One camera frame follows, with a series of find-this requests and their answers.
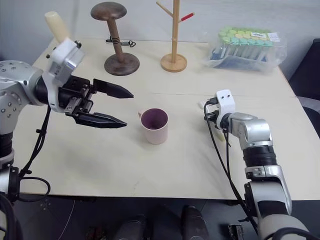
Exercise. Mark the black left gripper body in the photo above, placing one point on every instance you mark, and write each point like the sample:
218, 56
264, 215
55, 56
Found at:
73, 93

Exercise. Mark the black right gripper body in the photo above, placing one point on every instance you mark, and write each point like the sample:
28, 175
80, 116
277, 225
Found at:
212, 112

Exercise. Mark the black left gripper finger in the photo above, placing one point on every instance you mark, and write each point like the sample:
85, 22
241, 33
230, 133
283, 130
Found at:
102, 120
112, 90

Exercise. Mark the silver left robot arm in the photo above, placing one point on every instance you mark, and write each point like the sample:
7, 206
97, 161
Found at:
17, 82

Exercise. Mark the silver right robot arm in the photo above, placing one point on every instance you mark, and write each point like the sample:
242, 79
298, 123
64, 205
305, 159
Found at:
257, 135

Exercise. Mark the dark wooden mushroom stand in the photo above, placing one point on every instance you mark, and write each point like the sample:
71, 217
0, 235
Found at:
116, 42

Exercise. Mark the pink mug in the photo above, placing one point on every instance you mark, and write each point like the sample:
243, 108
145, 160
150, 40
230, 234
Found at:
155, 133

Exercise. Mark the plastic bag of capped tubes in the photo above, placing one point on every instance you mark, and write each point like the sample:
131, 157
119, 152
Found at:
243, 50

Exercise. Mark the light wooden tree rack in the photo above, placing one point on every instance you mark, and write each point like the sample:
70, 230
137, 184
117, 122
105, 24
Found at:
175, 42

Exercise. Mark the gray chair seat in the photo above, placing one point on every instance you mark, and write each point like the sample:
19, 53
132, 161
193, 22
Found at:
311, 103

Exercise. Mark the dark rounded shape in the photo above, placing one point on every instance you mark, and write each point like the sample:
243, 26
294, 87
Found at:
195, 223
132, 227

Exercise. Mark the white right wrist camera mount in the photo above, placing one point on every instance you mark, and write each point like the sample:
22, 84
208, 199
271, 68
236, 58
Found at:
226, 101

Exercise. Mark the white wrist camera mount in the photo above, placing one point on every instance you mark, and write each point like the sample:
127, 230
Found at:
62, 48
226, 101

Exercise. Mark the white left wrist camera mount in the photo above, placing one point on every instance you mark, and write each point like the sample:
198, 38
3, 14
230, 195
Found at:
62, 48

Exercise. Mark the small black metal bracket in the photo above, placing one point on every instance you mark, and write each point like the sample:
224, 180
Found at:
235, 232

